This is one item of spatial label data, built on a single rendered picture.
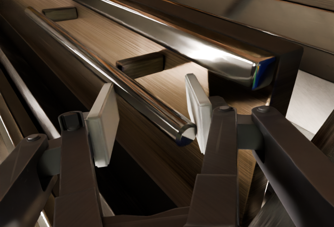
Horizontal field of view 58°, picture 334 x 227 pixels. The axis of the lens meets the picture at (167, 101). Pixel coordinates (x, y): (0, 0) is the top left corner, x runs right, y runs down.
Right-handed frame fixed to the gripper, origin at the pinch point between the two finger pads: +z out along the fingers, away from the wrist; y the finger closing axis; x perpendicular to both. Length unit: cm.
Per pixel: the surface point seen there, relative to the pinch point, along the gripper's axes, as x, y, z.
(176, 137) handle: -0.5, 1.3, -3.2
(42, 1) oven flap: 8.6, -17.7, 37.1
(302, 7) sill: 4.6, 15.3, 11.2
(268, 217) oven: -9.6, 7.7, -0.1
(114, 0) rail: 7.2, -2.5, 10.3
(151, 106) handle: 0.6, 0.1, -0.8
